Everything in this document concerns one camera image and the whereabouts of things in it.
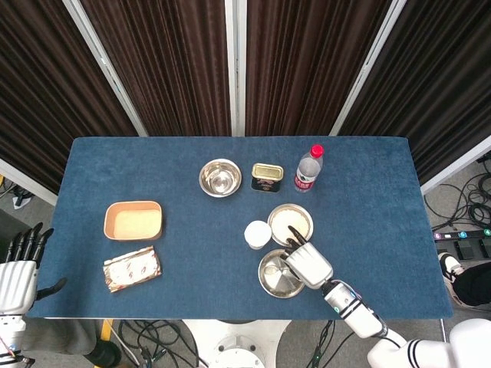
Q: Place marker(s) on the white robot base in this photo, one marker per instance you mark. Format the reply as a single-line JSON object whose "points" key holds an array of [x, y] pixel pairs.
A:
{"points": [[236, 345]]}

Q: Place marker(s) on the brown paper box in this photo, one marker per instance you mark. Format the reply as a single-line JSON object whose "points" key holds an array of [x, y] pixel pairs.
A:
{"points": [[133, 221]]}

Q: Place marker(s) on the person in grey trousers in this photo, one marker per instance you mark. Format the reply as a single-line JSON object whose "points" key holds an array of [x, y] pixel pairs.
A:
{"points": [[57, 337]]}

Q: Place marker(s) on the clear water bottle red cap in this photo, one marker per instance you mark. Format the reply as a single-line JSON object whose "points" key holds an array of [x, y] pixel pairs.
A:
{"points": [[308, 172]]}

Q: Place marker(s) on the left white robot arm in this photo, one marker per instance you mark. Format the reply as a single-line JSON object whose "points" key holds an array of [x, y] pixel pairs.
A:
{"points": [[9, 333]]}

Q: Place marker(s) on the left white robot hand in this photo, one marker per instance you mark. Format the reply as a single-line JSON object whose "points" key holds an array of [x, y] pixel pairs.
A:
{"points": [[15, 283]]}

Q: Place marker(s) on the black tin can gold lid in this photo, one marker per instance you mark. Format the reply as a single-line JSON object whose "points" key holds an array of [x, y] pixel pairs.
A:
{"points": [[267, 177]]}

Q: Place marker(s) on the white screen frame post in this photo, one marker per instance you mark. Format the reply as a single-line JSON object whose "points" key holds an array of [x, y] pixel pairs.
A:
{"points": [[105, 69], [368, 69], [235, 69]]}

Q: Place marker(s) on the foil snack packet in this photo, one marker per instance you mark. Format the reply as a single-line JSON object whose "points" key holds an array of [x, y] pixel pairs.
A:
{"points": [[132, 269]]}

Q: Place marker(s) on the steel plate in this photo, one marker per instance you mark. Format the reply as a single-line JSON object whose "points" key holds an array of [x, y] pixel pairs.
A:
{"points": [[276, 285]]}

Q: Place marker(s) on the dark brown curtain panel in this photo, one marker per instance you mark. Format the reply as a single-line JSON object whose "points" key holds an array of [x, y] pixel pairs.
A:
{"points": [[46, 96], [433, 84], [307, 69], [165, 69]]}

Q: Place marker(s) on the person with white shoe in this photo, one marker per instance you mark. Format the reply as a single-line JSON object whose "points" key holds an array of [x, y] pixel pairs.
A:
{"points": [[473, 283]]}

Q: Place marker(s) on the deep steel bowl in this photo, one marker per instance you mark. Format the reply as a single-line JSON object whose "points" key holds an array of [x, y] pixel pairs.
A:
{"points": [[220, 178]]}

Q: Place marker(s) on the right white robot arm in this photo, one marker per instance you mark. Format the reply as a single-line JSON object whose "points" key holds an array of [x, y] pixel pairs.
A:
{"points": [[383, 333]]}

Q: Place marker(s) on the blue table cloth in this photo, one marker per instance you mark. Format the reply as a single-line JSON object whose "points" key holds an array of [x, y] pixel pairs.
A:
{"points": [[192, 268]]}

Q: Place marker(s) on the bowl of white powder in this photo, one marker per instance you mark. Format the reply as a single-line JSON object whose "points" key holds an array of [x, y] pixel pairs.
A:
{"points": [[284, 220]]}

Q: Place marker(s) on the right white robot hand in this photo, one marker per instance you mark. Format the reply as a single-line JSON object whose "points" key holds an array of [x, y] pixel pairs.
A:
{"points": [[310, 266]]}

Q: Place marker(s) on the white paper cup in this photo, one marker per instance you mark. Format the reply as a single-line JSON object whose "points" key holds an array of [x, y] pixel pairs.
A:
{"points": [[258, 233]]}

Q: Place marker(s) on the black foot pedal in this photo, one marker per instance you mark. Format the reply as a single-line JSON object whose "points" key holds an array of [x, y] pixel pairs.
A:
{"points": [[470, 249]]}

